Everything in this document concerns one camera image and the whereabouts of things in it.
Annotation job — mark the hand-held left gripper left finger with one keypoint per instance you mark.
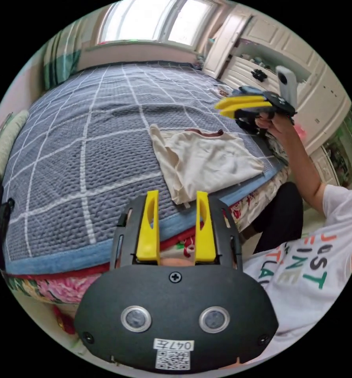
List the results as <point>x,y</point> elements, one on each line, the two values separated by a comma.
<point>147,242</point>

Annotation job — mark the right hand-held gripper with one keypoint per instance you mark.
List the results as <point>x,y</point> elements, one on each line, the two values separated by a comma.
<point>277,104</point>

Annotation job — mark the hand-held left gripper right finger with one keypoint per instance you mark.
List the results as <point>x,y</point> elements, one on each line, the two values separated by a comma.
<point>204,245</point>

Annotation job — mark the person's right forearm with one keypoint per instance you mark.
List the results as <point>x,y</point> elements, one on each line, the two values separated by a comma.
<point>300,168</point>

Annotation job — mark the white tank top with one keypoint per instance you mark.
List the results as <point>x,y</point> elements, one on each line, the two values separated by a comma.
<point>205,156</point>

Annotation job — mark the person's right hand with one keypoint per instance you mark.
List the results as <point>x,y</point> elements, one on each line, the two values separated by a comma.
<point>279,125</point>

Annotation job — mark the white cupboard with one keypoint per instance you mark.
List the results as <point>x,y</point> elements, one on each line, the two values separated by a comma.
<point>320,88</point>

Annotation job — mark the person's body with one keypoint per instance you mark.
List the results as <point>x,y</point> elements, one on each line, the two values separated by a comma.
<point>308,295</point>

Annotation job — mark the bed with grey checked quilt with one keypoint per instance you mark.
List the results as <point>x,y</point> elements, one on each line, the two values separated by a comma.
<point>75,147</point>

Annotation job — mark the window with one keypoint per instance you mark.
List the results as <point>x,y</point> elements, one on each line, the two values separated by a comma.
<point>158,20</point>

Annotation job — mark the light green pillow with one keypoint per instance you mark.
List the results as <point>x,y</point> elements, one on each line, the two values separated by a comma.
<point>7,138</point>

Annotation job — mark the green checked curtain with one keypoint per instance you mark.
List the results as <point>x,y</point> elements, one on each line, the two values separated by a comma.
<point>60,59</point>

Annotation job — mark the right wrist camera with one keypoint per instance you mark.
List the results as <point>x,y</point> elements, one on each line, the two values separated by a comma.
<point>288,85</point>

